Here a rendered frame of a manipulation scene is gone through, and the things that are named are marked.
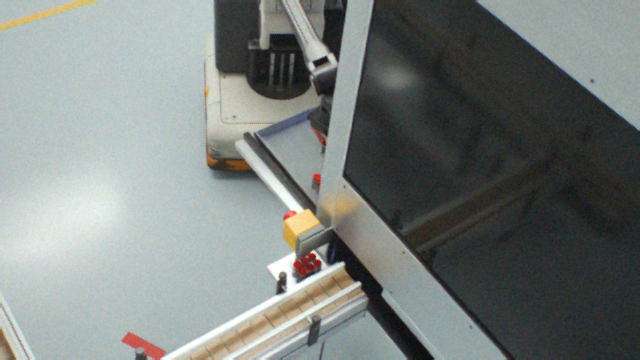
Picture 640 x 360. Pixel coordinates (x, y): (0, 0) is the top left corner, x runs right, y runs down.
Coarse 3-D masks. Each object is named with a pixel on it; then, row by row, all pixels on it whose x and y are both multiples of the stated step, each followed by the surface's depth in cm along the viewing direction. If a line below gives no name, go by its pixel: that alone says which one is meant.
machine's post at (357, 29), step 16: (352, 0) 135; (368, 0) 131; (352, 16) 137; (368, 16) 133; (352, 32) 139; (368, 32) 136; (352, 48) 141; (352, 64) 143; (336, 80) 150; (352, 80) 145; (336, 96) 153; (352, 96) 148; (336, 112) 155; (352, 112) 151; (336, 128) 158; (352, 128) 154; (336, 144) 161; (336, 160) 164; (336, 176) 167; (320, 192) 177; (336, 192) 170; (320, 208) 180; (320, 256) 191
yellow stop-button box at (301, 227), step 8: (296, 216) 179; (304, 216) 179; (312, 216) 179; (288, 224) 177; (296, 224) 177; (304, 224) 177; (312, 224) 178; (320, 224) 178; (288, 232) 178; (296, 232) 176; (304, 232) 176; (312, 232) 176; (320, 232) 177; (288, 240) 180; (296, 240) 176; (304, 240) 175; (296, 248) 178
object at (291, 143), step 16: (304, 112) 219; (272, 128) 215; (288, 128) 218; (304, 128) 219; (272, 144) 213; (288, 144) 214; (304, 144) 215; (320, 144) 215; (288, 160) 210; (304, 160) 211; (320, 160) 211; (288, 176) 204; (304, 176) 207; (304, 192) 199
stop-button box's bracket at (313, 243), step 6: (330, 228) 178; (318, 234) 177; (324, 234) 178; (330, 234) 180; (312, 240) 177; (318, 240) 179; (324, 240) 181; (300, 246) 176; (306, 246) 177; (312, 246) 179; (318, 246) 181; (300, 252) 177; (306, 252) 179
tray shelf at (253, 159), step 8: (240, 144) 213; (248, 144) 213; (240, 152) 212; (248, 152) 211; (248, 160) 210; (256, 160) 209; (256, 168) 208; (264, 168) 208; (264, 176) 206; (272, 176) 206; (272, 184) 204; (280, 184) 204; (272, 192) 205; (280, 192) 203; (288, 192) 203; (280, 200) 202; (288, 200) 201; (288, 208) 200; (296, 208) 200
